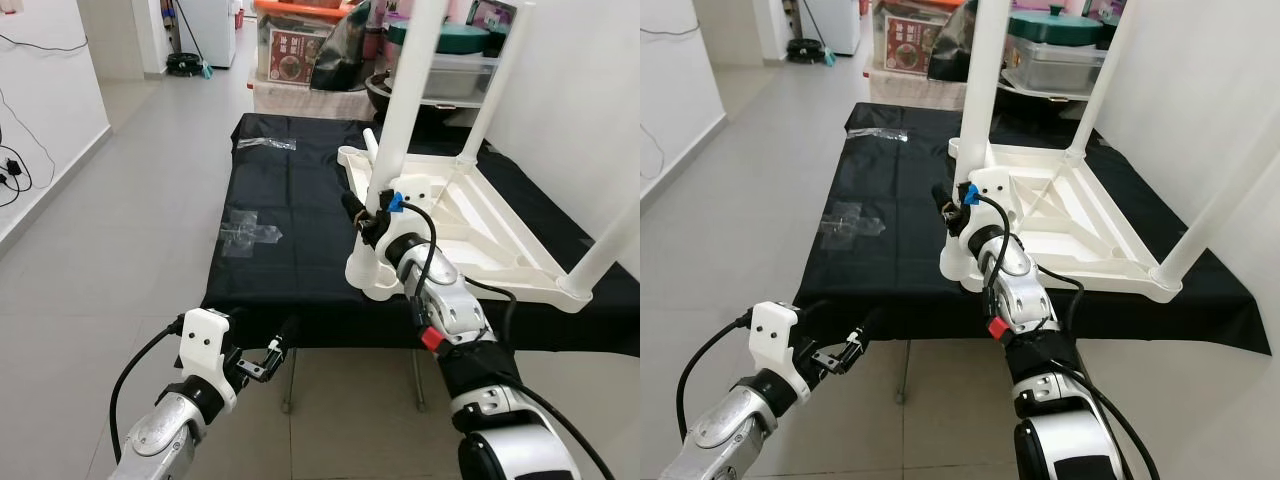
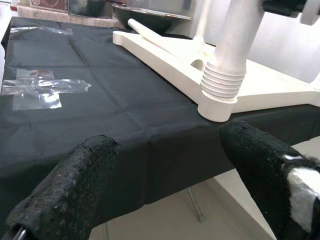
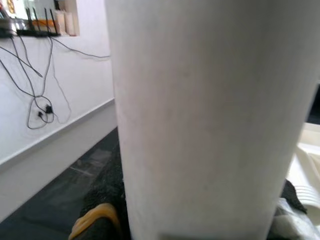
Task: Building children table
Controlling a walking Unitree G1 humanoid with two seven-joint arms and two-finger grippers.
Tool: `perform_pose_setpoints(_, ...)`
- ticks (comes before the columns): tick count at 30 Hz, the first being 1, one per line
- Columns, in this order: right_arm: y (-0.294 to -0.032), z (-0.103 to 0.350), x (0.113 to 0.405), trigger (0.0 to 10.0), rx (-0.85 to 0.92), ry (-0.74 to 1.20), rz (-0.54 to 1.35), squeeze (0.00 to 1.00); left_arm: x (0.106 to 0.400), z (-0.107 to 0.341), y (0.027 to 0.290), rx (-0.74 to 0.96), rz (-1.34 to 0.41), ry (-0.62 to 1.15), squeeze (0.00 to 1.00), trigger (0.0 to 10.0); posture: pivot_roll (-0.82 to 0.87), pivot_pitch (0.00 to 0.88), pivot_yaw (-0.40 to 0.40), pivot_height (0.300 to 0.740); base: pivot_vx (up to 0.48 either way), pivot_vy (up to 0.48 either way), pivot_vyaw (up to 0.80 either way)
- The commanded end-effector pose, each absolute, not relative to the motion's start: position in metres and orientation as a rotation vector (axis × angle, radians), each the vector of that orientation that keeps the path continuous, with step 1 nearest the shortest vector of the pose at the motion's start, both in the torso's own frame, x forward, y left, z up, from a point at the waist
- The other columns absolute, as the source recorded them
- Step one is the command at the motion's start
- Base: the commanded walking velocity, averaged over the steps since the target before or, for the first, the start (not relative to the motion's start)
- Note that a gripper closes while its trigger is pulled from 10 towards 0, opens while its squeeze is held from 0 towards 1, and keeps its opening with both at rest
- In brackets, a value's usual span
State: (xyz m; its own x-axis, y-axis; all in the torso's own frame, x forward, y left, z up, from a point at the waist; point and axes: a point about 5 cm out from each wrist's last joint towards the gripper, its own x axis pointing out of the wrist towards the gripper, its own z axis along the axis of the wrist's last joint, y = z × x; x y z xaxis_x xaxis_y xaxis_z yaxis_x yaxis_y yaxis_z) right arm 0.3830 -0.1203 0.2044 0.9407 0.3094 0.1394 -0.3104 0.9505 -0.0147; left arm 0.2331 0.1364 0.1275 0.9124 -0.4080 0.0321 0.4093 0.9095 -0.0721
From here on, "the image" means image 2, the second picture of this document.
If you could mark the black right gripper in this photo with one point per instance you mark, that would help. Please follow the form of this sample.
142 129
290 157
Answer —
282 6

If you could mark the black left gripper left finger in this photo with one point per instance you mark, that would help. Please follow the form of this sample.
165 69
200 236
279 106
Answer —
67 190

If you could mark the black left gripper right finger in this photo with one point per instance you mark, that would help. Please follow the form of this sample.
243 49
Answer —
260 165

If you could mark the white plastic children table top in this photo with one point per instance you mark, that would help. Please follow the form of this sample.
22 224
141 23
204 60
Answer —
175 65

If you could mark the grey metal table leg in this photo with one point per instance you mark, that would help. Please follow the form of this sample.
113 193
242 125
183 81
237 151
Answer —
105 231
196 205

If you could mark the black tablecloth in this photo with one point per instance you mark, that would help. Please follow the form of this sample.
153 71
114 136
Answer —
100 100

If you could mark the clear tape cross patch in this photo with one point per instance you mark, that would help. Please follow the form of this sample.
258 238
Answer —
42 87

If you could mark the black wok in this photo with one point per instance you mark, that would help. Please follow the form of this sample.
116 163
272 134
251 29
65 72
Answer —
150 20

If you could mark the clear tape strip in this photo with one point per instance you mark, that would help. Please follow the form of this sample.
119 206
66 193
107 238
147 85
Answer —
42 30

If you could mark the black plastic bag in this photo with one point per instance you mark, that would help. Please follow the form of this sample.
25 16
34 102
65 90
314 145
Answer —
87 7

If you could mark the red printed carton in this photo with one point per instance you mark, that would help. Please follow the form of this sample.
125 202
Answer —
50 3

